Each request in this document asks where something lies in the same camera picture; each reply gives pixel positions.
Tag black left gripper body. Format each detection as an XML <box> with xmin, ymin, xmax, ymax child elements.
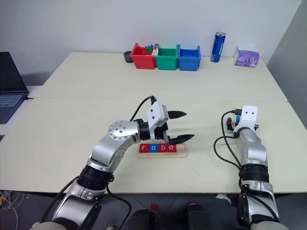
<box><xmin>153</xmin><ymin>123</ymin><xmax>171</xmax><ymax>142</ymax></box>

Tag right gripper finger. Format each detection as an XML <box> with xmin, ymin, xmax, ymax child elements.
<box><xmin>226</xmin><ymin>116</ymin><xmax>235</xmax><ymax>133</ymax></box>

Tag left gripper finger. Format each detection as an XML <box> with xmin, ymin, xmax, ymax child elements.
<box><xmin>167</xmin><ymin>134</ymin><xmax>196</xmax><ymax>145</ymax></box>
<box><xmin>167</xmin><ymin>110</ymin><xmax>188</xmax><ymax>120</ymax></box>

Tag wooden letter tray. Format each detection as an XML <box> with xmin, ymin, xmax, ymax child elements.
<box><xmin>137</xmin><ymin>143</ymin><xmax>189</xmax><ymax>159</ymax></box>

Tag blue plastic bin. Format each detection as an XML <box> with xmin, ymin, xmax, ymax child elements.
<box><xmin>177</xmin><ymin>44</ymin><xmax>201</xmax><ymax>72</ymax></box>

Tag green plastic bin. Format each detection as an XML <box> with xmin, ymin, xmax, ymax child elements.
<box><xmin>154</xmin><ymin>44</ymin><xmax>179</xmax><ymax>71</ymax></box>

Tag red plastic bin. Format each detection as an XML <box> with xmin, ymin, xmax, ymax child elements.
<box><xmin>130</xmin><ymin>42</ymin><xmax>157</xmax><ymax>70</ymax></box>

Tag purple tissue pack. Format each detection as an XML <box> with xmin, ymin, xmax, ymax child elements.
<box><xmin>234</xmin><ymin>44</ymin><xmax>260</xmax><ymax>68</ymax></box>

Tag black round holder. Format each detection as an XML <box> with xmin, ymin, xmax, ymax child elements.
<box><xmin>123</xmin><ymin>50</ymin><xmax>134</xmax><ymax>64</ymax></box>

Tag blue drink can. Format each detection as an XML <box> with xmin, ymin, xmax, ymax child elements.
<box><xmin>210</xmin><ymin>31</ymin><xmax>227</xmax><ymax>64</ymax></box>

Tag wide dark rounded shape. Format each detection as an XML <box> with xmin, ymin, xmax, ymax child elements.
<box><xmin>184</xmin><ymin>202</ymin><xmax>216</xmax><ymax>230</ymax></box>

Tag narrow dark rounded shape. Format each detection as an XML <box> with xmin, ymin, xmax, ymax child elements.
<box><xmin>123</xmin><ymin>208</ymin><xmax>155</xmax><ymax>230</ymax></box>

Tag dark laptop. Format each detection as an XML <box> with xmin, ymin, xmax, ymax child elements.
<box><xmin>0</xmin><ymin>52</ymin><xmax>29</xmax><ymax>125</ymax></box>

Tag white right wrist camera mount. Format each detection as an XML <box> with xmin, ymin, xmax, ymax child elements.
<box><xmin>233</xmin><ymin>105</ymin><xmax>259</xmax><ymax>134</ymax></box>

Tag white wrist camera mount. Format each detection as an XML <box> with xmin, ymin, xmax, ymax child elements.
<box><xmin>233</xmin><ymin>105</ymin><xmax>259</xmax><ymax>134</ymax></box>
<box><xmin>146</xmin><ymin>101</ymin><xmax>169</xmax><ymax>140</ymax></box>

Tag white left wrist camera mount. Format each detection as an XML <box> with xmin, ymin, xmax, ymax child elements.
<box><xmin>146</xmin><ymin>101</ymin><xmax>169</xmax><ymax>140</ymax></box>

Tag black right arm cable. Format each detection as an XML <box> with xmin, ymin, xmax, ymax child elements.
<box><xmin>213</xmin><ymin>108</ymin><xmax>280</xmax><ymax>221</ymax></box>

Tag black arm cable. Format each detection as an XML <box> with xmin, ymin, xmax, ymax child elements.
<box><xmin>213</xmin><ymin>108</ymin><xmax>280</xmax><ymax>221</ymax></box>
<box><xmin>40</xmin><ymin>95</ymin><xmax>158</xmax><ymax>225</ymax></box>

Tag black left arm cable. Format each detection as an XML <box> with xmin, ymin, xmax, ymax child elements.
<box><xmin>40</xmin><ymin>95</ymin><xmax>158</xmax><ymax>225</ymax></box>

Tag white loose wires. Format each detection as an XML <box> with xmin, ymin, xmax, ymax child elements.
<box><xmin>0</xmin><ymin>190</ymin><xmax>25</xmax><ymax>230</ymax></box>

